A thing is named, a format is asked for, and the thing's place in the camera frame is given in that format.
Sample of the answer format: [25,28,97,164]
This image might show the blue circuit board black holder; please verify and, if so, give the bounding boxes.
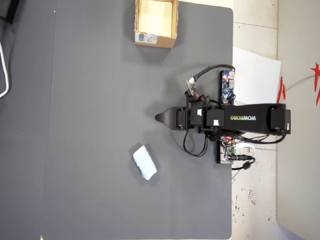
[219,70,237,105]

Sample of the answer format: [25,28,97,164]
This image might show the grey floor cable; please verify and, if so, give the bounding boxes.
[284,74,316,92]

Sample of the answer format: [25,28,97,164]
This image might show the white circuit board green terminal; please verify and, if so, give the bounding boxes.
[216,136,238,165]

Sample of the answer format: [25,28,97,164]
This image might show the small wrist camera board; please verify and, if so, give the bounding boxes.
[185,79,200,99]

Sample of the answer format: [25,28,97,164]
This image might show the white paper sheet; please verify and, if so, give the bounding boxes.
[232,46,282,106]

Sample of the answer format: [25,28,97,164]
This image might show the yarn-wrapped block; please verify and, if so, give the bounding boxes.
[132,145,158,181]

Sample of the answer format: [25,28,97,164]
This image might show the black angular object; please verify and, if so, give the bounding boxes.
[0,0,27,25]

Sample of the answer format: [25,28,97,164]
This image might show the black braided camera cable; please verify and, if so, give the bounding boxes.
[189,64,236,85]

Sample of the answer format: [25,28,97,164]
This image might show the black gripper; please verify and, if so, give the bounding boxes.
[155,98,204,133]

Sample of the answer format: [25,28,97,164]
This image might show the white cable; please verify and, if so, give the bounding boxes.
[236,143,256,157]

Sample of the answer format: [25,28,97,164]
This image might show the thin black looped servo cable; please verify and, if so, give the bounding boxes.
[182,128,213,158]

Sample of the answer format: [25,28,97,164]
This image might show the black power cable with plug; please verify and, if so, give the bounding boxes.
[232,154,257,171]

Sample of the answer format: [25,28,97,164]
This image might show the long black servo cable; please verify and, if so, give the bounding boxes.
[219,131,288,145]

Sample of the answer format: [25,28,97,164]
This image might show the brown cardboard box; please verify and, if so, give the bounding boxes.
[134,0,180,50]

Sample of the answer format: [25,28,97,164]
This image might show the white curved frame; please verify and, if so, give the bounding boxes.
[0,41,11,99]

